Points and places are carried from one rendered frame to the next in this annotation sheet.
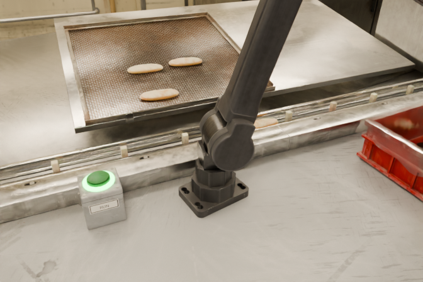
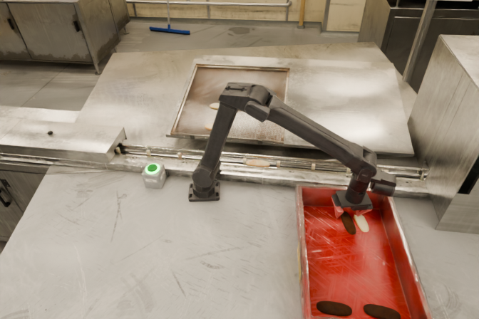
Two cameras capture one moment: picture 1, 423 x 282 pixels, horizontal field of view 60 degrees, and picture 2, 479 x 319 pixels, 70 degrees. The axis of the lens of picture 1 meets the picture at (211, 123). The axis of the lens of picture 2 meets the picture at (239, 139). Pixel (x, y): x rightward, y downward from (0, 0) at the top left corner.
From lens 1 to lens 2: 0.81 m
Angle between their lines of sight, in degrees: 28
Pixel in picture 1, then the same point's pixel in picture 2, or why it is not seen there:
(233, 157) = (201, 181)
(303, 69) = not seen: hidden behind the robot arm
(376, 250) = (246, 251)
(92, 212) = (146, 181)
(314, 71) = not seen: hidden behind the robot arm
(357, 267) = (230, 253)
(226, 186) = (203, 192)
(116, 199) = (155, 179)
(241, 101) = (206, 158)
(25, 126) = (155, 122)
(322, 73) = not seen: hidden behind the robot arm
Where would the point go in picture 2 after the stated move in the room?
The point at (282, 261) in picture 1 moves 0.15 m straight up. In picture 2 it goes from (203, 236) to (199, 208)
